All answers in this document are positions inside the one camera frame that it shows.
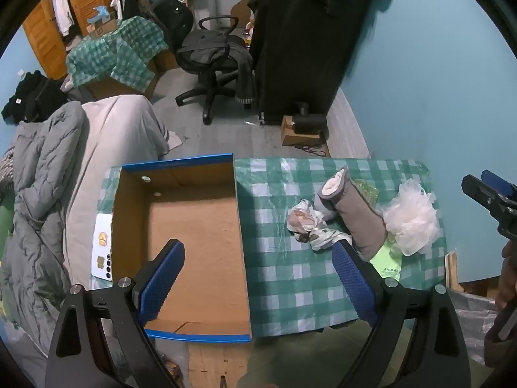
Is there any green checked tablecloth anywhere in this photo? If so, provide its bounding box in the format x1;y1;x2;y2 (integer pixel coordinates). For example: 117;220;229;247
101;157;448;338

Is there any orange wooden door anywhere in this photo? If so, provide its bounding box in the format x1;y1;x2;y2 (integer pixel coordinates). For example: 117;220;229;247
22;0;116;79

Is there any black cable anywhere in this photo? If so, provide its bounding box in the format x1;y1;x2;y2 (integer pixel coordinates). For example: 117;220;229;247
298;142;326;157

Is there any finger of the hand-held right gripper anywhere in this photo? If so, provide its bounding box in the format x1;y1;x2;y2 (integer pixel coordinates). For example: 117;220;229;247
461;175;517;239
480;169;517;203

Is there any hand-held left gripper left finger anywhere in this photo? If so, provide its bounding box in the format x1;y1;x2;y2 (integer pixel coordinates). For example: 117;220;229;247
45;238;186;388

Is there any blue-rimmed cardboard box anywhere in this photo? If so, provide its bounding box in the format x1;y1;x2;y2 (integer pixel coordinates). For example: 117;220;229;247
110;153;253;343

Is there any white mesh bath pouf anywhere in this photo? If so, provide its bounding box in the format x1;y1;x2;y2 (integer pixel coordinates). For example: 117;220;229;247
382;178;441;256

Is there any person's right hand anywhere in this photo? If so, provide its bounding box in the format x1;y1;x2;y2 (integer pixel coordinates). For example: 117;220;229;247
493;239;517;312

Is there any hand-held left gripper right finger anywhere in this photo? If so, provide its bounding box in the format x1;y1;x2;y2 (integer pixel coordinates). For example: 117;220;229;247
332;239;471;388

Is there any grey plush sock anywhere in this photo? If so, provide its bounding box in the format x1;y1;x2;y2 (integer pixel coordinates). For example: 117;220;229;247
316;166;388;261

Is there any black jacket on chair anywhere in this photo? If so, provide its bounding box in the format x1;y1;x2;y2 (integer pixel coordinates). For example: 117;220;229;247
175;32;255;103

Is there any green checked cloth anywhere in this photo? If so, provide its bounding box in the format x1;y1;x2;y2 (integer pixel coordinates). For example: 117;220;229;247
66;16;168;93

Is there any beige bed sheet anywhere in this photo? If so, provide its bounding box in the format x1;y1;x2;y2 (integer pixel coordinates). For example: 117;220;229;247
65;95;170;287

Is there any green sparkly sponge cloth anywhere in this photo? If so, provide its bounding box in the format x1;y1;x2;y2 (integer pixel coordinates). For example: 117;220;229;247
353;178;379;205

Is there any black clothes heap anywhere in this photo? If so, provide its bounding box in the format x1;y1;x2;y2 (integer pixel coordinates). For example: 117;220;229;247
2;70;67;124

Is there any small cardboard box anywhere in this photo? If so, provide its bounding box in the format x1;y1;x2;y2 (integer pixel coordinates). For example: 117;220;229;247
280;115;330;147

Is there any large cardboard box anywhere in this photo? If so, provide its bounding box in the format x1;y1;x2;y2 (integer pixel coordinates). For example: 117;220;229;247
87;50;178;98

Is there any black office chair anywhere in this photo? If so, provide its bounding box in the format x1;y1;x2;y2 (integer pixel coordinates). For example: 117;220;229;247
175;15;253;125

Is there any black hard-shell backpack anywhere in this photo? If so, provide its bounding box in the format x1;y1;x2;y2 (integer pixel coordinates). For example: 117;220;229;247
151;0;195;53

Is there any patterned cloth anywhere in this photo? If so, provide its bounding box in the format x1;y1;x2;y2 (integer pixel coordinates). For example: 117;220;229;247
286;199;353;251

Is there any grey plastic sheet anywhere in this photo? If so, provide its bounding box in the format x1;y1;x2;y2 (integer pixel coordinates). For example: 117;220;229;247
448;291;498;366

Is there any light green cloth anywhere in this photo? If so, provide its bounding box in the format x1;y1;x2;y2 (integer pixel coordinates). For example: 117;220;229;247
369;238;402;283

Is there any grey quilt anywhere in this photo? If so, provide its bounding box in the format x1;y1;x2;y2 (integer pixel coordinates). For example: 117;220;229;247
0;101;87;356

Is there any white hanging shirt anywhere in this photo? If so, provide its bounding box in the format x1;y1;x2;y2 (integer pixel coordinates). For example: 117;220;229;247
52;0;76;35

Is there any tall black cabinet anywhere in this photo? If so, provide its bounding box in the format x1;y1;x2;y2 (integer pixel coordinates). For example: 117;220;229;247
248;0;392;124

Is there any open cardboard box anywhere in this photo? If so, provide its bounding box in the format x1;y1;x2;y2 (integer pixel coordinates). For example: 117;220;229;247
85;6;119;36

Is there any wooden board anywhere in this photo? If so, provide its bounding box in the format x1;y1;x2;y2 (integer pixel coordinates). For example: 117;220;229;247
444;251;463;292

